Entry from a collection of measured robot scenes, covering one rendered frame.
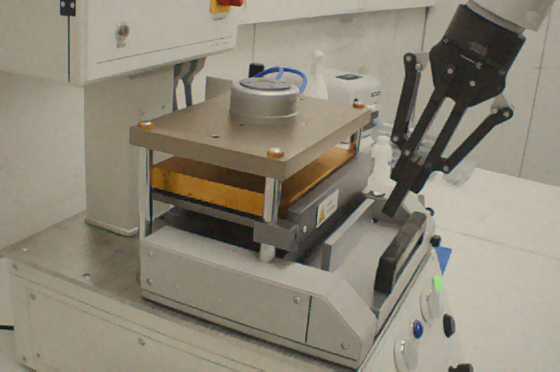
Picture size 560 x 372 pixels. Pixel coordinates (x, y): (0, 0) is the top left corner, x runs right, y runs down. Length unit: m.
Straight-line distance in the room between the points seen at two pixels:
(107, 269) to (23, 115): 0.49
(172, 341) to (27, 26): 0.37
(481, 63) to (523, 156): 2.63
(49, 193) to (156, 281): 0.62
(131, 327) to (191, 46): 0.35
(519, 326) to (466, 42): 0.61
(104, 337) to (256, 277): 0.23
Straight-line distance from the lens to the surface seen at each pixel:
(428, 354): 0.81
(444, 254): 1.30
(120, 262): 0.78
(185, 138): 0.64
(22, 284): 0.83
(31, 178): 1.23
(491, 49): 0.62
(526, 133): 3.24
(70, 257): 0.80
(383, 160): 1.50
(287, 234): 0.61
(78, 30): 0.66
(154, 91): 0.82
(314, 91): 1.70
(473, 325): 1.08
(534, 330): 1.12
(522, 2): 0.61
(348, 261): 0.73
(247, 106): 0.71
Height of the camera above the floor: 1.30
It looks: 19 degrees down
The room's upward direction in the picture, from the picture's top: 5 degrees clockwise
